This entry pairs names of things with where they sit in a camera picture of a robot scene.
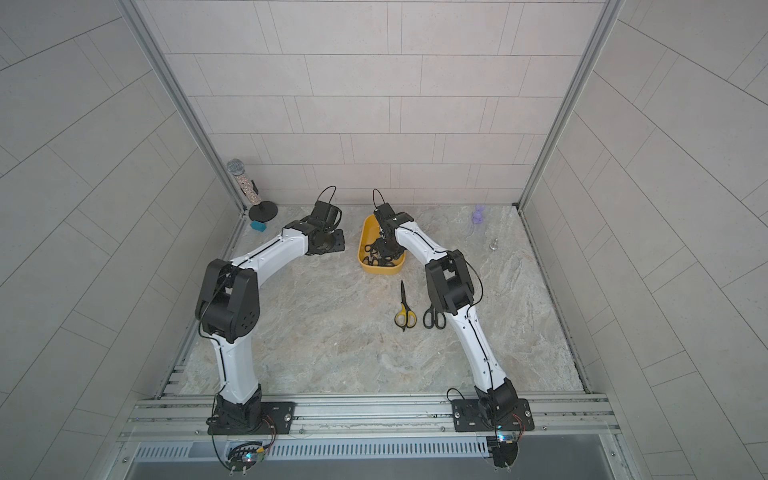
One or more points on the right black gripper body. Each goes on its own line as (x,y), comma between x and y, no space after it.
(390,247)

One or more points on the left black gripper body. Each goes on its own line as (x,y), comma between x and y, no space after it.
(332,241)

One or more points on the yellow plastic storage box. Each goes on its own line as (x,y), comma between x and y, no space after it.
(371,232)

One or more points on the yellow black handled scissors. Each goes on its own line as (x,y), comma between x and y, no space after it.
(406,317)

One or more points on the all black scissors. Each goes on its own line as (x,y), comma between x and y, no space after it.
(432,318)

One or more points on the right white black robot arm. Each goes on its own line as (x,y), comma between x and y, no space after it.
(452,294)

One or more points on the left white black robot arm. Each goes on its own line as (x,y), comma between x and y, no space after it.
(228,309)

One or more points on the teal small block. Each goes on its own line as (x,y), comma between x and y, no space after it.
(258,226)

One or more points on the purple small toy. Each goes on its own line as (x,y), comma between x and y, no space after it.
(478,215)

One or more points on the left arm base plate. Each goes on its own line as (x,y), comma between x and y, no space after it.
(276,417)

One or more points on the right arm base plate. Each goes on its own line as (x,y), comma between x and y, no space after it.
(475,415)

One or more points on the aluminium front rail frame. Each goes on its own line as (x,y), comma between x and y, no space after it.
(331,416)

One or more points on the left circuit board with wires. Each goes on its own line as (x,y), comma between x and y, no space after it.
(243,457)

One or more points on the circuit board with wires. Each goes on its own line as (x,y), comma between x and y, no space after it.
(503,450)
(243,457)

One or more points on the right circuit board with wires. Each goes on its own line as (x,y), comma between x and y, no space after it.
(503,450)

